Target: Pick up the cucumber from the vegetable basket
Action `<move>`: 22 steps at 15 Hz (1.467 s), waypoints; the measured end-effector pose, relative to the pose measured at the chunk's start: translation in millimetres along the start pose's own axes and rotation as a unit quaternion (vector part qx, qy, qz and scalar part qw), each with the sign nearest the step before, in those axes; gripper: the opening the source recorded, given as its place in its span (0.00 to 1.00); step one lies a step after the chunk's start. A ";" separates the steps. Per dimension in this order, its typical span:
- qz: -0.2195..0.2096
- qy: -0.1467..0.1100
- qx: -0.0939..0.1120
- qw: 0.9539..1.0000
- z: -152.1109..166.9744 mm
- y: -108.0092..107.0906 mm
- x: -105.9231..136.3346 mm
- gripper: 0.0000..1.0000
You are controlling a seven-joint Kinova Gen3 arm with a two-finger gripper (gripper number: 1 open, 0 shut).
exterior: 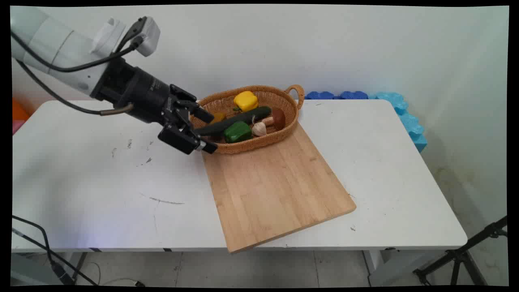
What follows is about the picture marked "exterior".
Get black gripper cable on arm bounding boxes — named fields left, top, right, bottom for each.
left=15, top=59, right=134, bottom=117

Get black camera cable on arm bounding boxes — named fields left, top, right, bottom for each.
left=11, top=32, right=143, bottom=73

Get orange box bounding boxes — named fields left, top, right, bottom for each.
left=12, top=99, right=31, bottom=122

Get yellow bell pepper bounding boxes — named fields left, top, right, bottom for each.
left=233, top=91, right=259, bottom=112

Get dark blue foam mat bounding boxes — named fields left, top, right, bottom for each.
left=304, top=91, right=369, bottom=101

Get black looped floor cable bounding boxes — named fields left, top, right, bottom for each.
left=12, top=215, right=75, bottom=284

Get black straight floor cable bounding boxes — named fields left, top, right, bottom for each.
left=12, top=228, right=100, bottom=286

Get light blue foam mat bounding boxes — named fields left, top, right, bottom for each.
left=374, top=92, right=428, bottom=153

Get white table leg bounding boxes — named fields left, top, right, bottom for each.
left=362, top=248, right=436, bottom=287

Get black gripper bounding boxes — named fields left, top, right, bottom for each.
left=91, top=58, right=219, bottom=156

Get woven wicker basket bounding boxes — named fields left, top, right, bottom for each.
left=190, top=84, right=305, bottom=155

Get thin white floor cable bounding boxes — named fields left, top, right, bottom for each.
left=87, top=262, right=146, bottom=287

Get green bell pepper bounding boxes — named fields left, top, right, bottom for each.
left=223, top=121, right=253, bottom=144

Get wooden cutting board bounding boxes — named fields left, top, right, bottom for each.
left=202, top=122, right=357, bottom=254

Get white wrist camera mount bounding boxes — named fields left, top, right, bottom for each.
left=91, top=18, right=127, bottom=56

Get black tripod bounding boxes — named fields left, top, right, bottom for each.
left=413, top=216, right=508, bottom=286

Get dark green cucumber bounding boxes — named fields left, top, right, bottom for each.
left=194, top=106, right=272, bottom=137

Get white garlic bulb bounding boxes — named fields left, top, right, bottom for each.
left=251, top=116, right=267, bottom=137

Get brown mushroom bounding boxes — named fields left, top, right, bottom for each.
left=262, top=107, right=286, bottom=127

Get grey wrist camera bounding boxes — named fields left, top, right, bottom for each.
left=129, top=16, right=161, bottom=57

